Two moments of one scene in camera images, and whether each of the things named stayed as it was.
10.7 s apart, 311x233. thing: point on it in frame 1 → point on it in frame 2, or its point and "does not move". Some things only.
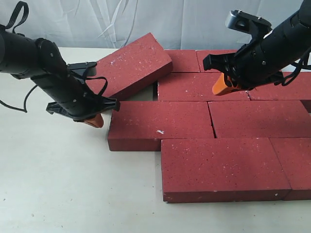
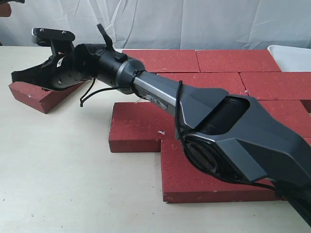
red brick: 132,66 → 39,98
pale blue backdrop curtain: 185,24 does not move
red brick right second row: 299,89 does not move
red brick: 139,126 does not move
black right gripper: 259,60 → 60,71
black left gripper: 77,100 → 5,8
